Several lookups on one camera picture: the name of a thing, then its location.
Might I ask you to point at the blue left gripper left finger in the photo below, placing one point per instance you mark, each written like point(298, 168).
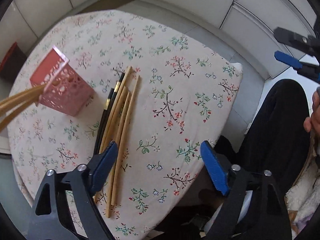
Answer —
point(100, 166)

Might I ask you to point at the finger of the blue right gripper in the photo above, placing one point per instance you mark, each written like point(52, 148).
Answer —
point(288, 60)

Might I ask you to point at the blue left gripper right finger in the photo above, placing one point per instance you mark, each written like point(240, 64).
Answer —
point(217, 166)

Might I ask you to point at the wooden chopstick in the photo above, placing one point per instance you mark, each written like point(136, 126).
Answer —
point(123, 104)
point(124, 122)
point(15, 112)
point(115, 104)
point(96, 194)
point(15, 100)

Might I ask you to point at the black chopstick gold band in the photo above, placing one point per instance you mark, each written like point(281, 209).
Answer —
point(108, 109)
point(102, 123)

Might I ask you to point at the white kitchen cabinets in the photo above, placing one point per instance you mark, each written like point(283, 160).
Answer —
point(246, 24)

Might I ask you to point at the right hand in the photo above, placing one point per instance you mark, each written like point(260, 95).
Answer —
point(312, 123)

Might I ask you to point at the black trousers leg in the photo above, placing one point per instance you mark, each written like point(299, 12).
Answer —
point(262, 171)

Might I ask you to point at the floral tablecloth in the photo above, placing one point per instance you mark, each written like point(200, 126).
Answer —
point(186, 92)

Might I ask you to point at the pink perforated utensil holder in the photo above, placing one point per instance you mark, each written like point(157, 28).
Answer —
point(64, 89)

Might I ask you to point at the white fleece sleeve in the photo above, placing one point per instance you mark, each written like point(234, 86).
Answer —
point(302, 199)

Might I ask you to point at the wooden chopstick in holder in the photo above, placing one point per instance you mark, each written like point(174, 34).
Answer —
point(15, 100)
point(15, 112)

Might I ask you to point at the red rimmed trash bin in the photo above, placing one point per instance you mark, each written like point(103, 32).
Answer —
point(12, 63)

